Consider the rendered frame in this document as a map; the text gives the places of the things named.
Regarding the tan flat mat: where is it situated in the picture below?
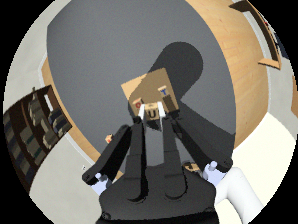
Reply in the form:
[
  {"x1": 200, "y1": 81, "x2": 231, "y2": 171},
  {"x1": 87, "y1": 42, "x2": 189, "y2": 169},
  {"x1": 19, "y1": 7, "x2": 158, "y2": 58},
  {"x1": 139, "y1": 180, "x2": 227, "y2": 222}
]
[{"x1": 121, "y1": 67, "x2": 179, "y2": 116}]

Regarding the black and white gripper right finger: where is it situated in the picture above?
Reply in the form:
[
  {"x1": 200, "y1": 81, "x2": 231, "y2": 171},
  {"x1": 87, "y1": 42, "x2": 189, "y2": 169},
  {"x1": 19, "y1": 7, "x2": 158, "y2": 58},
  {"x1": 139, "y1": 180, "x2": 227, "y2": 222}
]
[{"x1": 157, "y1": 102, "x2": 233, "y2": 200}]

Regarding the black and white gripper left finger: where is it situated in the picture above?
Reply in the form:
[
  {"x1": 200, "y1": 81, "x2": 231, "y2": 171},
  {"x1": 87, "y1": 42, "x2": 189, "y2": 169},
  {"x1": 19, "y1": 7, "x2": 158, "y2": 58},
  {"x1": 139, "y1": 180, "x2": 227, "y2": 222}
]
[{"x1": 82, "y1": 104, "x2": 147, "y2": 202}]

